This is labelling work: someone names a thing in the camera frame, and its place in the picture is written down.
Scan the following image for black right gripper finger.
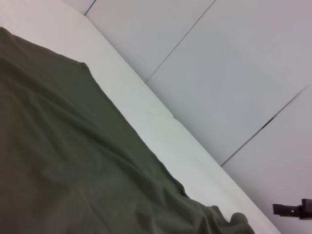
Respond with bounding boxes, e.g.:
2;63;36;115
272;198;312;220

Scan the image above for dark green FREE t-shirt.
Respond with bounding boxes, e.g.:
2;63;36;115
0;26;255;234

